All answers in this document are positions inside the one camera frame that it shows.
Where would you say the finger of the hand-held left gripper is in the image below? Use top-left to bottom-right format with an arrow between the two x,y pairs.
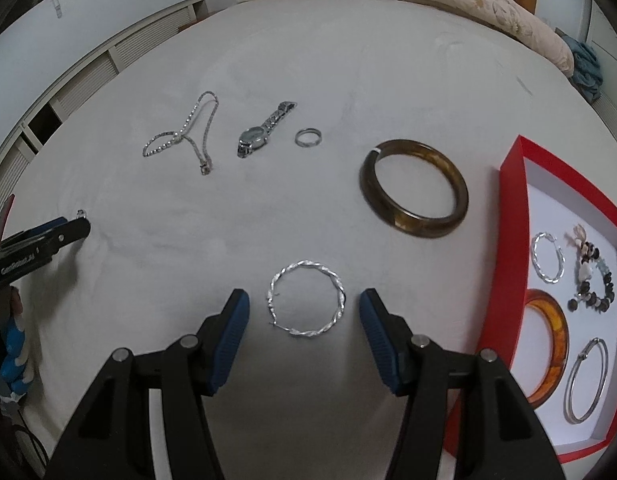
0,217 -> 72,252
37,219 -> 92,262

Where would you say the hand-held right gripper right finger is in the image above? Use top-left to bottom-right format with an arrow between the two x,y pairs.
359,287 -> 574,480

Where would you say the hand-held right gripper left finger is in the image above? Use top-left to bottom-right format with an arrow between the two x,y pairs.
43,288 -> 251,480

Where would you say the twisted silver hoop earring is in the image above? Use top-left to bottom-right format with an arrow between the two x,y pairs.
531,231 -> 567,284
267,260 -> 349,337

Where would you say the red jewelry box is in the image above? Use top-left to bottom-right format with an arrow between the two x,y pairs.
447,135 -> 617,466

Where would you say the blue and white cloth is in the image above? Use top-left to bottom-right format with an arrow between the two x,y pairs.
0,284 -> 40,403

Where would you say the dark brown bangle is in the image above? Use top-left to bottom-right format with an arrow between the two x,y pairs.
359,138 -> 470,239

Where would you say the white slatted cabinet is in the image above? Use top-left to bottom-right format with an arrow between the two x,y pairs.
0,0 -> 210,221

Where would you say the amber bangle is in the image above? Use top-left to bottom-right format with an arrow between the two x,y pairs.
523,288 -> 570,409

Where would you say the thin silver bangle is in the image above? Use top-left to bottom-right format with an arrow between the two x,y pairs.
562,337 -> 610,424

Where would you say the silver wrist watch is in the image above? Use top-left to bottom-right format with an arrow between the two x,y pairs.
236,101 -> 297,160

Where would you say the white bed sheet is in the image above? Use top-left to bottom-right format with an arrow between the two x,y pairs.
8,0 -> 617,480

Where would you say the floral beige quilt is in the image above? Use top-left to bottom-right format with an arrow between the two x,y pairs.
237,0 -> 575,79

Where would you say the silver chain necklace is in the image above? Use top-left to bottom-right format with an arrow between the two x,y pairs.
142,90 -> 220,177

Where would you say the silver ring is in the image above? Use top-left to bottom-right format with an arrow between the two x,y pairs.
294,128 -> 324,150

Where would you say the dark beaded bracelet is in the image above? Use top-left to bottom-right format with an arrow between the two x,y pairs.
563,224 -> 617,314

